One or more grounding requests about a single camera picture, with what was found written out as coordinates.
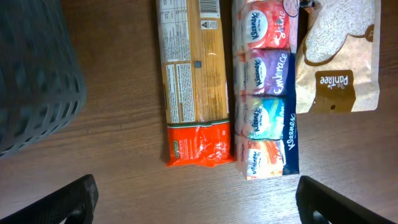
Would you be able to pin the orange spaghetti packet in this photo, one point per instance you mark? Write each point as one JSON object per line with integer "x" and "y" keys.
{"x": 194, "y": 82}

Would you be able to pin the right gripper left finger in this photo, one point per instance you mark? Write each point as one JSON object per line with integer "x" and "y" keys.
{"x": 73, "y": 203}

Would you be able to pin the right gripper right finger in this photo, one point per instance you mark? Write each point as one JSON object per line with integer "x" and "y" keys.
{"x": 318, "y": 203}

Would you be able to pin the grey plastic basket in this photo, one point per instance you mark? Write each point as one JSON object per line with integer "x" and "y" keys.
{"x": 42, "y": 86}

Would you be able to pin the Kleenex tissue multipack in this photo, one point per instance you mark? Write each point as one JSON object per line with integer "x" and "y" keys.
{"x": 264, "y": 41}

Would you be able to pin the beige Pantree rice bag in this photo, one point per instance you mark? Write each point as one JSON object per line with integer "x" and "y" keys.
{"x": 337, "y": 63}

